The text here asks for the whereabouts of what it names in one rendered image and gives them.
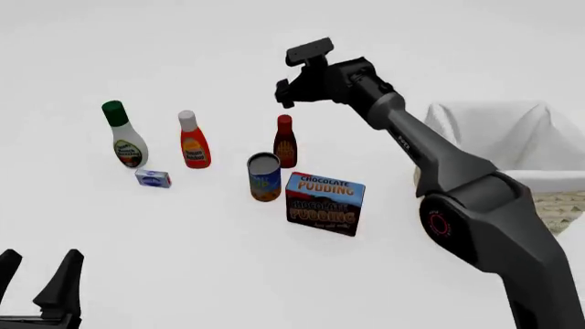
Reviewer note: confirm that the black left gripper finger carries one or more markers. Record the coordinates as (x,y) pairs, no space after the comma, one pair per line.
(8,264)
(64,288)

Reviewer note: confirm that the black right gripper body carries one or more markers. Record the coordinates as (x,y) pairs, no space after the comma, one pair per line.
(315,84)

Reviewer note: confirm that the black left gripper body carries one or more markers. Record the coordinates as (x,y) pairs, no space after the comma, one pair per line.
(32,323)

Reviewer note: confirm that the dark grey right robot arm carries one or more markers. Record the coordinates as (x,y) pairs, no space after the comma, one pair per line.
(457,164)

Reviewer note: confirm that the brown bbq sauce bottle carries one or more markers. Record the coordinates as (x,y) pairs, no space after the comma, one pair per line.
(285,144)

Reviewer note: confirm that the white cloth basket liner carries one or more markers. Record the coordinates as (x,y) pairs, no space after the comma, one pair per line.
(525,144)

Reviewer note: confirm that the blue and orange soup tin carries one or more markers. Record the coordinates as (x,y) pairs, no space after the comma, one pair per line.
(264,181)

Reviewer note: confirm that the chocolate pudding box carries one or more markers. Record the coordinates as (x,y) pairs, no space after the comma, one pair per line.
(325,205)

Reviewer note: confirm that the red ketchup bottle white cap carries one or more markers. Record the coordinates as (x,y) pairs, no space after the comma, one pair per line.
(195,147)

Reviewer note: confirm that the small blue and white box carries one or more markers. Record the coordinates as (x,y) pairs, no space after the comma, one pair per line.
(153,179)

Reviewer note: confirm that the white dressing bottle green cap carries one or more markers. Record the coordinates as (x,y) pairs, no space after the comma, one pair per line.
(128,144)

